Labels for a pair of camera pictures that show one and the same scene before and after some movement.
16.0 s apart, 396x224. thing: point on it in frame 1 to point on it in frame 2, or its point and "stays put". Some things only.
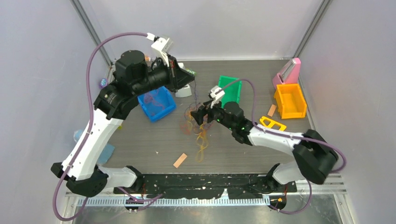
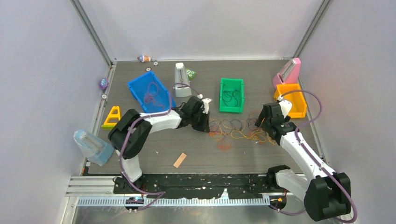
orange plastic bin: (290, 101) stays put
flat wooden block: (180, 160) stays put
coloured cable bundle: (189, 125) to (223, 130)
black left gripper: (178, 77) to (203, 126)
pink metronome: (289, 74) stays put
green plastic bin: (232, 87) stays put
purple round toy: (103, 83) stays put
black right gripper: (203, 110) to (259, 120)
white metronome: (185, 91) stays put
